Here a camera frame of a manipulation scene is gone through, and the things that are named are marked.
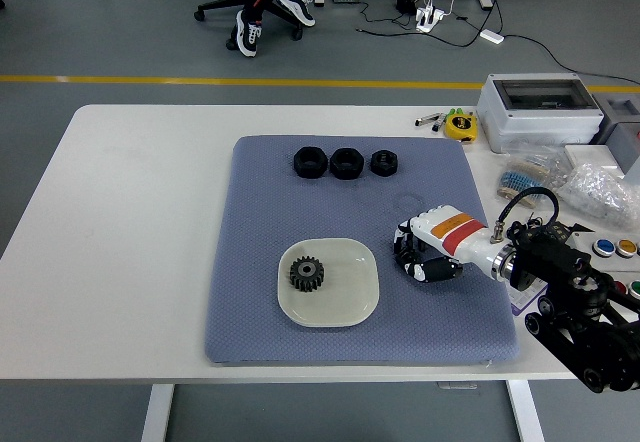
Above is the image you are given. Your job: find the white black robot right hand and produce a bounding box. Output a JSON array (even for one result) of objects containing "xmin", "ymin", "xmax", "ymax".
[{"xmin": 392, "ymin": 205, "xmax": 504, "ymax": 284}]

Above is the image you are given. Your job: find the large black gear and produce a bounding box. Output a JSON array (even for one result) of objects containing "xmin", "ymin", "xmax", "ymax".
[{"xmin": 288, "ymin": 255, "xmax": 329, "ymax": 293}]

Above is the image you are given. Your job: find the small black hex nut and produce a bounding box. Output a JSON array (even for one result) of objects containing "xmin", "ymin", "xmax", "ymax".
[{"xmin": 369, "ymin": 150, "xmax": 400, "ymax": 179}]

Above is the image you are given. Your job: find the large black hex nut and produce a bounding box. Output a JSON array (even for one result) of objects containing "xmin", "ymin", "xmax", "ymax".
[
  {"xmin": 291, "ymin": 146, "xmax": 329, "ymax": 179},
  {"xmin": 328, "ymin": 147, "xmax": 365, "ymax": 181}
]

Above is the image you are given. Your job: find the white flat box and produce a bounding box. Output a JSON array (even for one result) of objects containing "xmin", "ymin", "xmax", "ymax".
[{"xmin": 563, "ymin": 142, "xmax": 626, "ymax": 173}]

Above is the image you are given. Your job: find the white button control box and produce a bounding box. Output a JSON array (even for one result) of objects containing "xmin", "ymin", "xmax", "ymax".
[{"xmin": 564, "ymin": 224, "xmax": 640, "ymax": 313}]

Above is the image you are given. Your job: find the blue resistor tape strip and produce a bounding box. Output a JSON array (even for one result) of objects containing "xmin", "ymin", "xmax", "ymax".
[{"xmin": 497, "ymin": 159, "xmax": 549, "ymax": 208}]

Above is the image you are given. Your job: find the purple edged label card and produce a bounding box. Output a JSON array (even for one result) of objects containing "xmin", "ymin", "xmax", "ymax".
[{"xmin": 509, "ymin": 281, "xmax": 549, "ymax": 316}]

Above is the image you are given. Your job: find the yellow tape measure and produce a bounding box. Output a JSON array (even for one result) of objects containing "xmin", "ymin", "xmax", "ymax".
[{"xmin": 443, "ymin": 114, "xmax": 479, "ymax": 142}]

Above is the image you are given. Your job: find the clear plastic bag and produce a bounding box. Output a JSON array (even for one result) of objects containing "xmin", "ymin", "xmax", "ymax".
[{"xmin": 502, "ymin": 144, "xmax": 571, "ymax": 178}]

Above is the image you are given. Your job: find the white square plate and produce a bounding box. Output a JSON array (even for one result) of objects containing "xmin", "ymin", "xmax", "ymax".
[{"xmin": 276, "ymin": 237, "xmax": 380, "ymax": 329}]

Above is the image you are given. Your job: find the bag of clear parts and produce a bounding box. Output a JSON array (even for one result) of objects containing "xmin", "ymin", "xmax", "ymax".
[{"xmin": 557, "ymin": 161, "xmax": 640, "ymax": 233}]

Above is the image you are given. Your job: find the blue-grey textured mat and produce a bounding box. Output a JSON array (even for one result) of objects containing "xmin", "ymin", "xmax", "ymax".
[{"xmin": 202, "ymin": 134, "xmax": 520, "ymax": 366}]

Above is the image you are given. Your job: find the white table leg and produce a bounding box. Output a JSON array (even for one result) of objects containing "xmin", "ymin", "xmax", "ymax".
[
  {"xmin": 140, "ymin": 384, "xmax": 175, "ymax": 442},
  {"xmin": 504, "ymin": 379, "xmax": 546, "ymax": 442}
]

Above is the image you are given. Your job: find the grey metal device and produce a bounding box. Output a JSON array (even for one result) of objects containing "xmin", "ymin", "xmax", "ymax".
[{"xmin": 589, "ymin": 95, "xmax": 640, "ymax": 186}]

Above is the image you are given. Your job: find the white power strip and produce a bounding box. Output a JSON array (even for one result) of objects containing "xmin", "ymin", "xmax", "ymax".
[{"xmin": 415, "ymin": 6, "xmax": 446, "ymax": 33}]

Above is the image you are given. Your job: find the grey electrical enclosure box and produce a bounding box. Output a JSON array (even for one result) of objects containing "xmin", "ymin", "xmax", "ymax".
[{"xmin": 474, "ymin": 72, "xmax": 605, "ymax": 154}]

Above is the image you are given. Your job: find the black floor cable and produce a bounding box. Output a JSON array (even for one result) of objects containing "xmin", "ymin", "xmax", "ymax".
[{"xmin": 355, "ymin": 0, "xmax": 640, "ymax": 86}]

